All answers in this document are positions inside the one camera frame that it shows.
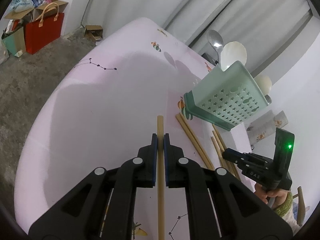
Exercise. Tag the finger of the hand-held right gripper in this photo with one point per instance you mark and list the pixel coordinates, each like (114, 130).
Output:
(235, 158)
(258, 161)

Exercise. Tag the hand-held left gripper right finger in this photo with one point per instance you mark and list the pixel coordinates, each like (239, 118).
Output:
(167, 160)

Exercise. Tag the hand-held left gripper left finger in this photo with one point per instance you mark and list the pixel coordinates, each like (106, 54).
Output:
(154, 160)

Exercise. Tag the bamboo chopstick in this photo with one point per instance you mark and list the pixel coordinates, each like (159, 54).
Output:
(161, 205)
(215, 146)
(193, 142)
(198, 142)
(218, 141)

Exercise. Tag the small metal spoon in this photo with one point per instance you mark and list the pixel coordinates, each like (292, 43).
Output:
(268, 99)

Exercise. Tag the beige rice spoon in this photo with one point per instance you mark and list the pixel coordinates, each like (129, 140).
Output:
(263, 83)

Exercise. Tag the green plastic utensil holder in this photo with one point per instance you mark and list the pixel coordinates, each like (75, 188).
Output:
(215, 82)

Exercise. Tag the translucent white rice paddle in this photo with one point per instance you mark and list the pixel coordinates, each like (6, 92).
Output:
(233, 53)

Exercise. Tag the large metal serving spoon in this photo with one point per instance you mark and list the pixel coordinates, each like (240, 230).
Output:
(215, 41)

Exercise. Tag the person's right forearm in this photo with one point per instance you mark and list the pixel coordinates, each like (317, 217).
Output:
(285, 206)

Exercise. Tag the person's right hand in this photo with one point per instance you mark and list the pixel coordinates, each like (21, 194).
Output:
(277, 195)

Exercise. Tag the floral printed board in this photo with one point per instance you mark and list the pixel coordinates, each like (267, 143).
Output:
(267, 125)

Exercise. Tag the wooden chair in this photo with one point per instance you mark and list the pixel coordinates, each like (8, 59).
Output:
(299, 205)

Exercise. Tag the pink printed tablecloth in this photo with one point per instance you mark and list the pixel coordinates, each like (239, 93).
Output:
(100, 105)

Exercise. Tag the small cardboard box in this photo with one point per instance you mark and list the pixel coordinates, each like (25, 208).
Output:
(93, 31)

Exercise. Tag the white curtain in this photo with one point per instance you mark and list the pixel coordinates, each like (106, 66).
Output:
(200, 0)

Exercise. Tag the red gift bag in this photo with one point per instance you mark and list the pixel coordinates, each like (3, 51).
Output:
(42, 37)

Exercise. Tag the green gift bag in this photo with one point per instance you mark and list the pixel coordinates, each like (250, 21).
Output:
(15, 42)

